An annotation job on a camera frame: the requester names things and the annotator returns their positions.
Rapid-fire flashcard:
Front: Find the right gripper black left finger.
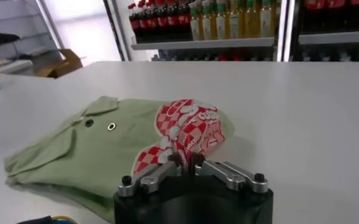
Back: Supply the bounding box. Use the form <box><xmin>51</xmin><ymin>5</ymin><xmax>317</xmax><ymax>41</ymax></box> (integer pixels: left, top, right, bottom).
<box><xmin>117</xmin><ymin>153</ymin><xmax>185</xmax><ymax>197</ymax></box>

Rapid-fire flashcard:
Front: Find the brown cardboard box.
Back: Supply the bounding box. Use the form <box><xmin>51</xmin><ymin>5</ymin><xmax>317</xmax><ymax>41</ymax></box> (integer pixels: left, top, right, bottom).
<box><xmin>34</xmin><ymin>48</ymin><xmax>84</xmax><ymax>79</ymax></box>

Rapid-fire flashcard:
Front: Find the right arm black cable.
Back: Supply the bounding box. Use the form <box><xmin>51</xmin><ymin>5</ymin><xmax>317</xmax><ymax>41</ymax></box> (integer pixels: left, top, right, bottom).
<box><xmin>16</xmin><ymin>215</ymin><xmax>78</xmax><ymax>224</ymax></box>

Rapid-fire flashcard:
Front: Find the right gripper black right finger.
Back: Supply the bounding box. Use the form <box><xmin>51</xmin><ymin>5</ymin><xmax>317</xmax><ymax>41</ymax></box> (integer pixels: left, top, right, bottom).
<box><xmin>193</xmin><ymin>153</ymin><xmax>270</xmax><ymax>194</ymax></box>

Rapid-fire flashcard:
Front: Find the green polo shirt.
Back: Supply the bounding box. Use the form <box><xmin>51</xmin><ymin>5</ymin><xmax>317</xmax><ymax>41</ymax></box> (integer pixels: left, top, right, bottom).
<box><xmin>4</xmin><ymin>96</ymin><xmax>236</xmax><ymax>223</ymax></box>

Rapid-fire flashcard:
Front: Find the yellow juice bottle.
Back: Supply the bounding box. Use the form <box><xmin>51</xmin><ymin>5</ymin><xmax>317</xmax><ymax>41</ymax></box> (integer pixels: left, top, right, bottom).
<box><xmin>201</xmin><ymin>0</ymin><xmax>214</xmax><ymax>40</ymax></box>
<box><xmin>190</xmin><ymin>1</ymin><xmax>202</xmax><ymax>41</ymax></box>
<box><xmin>214</xmin><ymin>0</ymin><xmax>228</xmax><ymax>40</ymax></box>
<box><xmin>258</xmin><ymin>0</ymin><xmax>274</xmax><ymax>38</ymax></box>
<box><xmin>243</xmin><ymin>0</ymin><xmax>259</xmax><ymax>39</ymax></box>
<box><xmin>227</xmin><ymin>0</ymin><xmax>243</xmax><ymax>40</ymax></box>

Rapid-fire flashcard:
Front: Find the black slanted metal pole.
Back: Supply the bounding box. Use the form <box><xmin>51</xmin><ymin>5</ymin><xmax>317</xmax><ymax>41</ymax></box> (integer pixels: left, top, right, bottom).
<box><xmin>102</xmin><ymin>0</ymin><xmax>128</xmax><ymax>61</ymax></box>

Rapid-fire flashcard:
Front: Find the white metal shelf unit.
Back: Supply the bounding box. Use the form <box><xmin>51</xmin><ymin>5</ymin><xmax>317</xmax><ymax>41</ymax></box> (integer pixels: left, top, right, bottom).
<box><xmin>102</xmin><ymin>0</ymin><xmax>290</xmax><ymax>61</ymax></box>
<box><xmin>284</xmin><ymin>0</ymin><xmax>359</xmax><ymax>61</ymax></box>

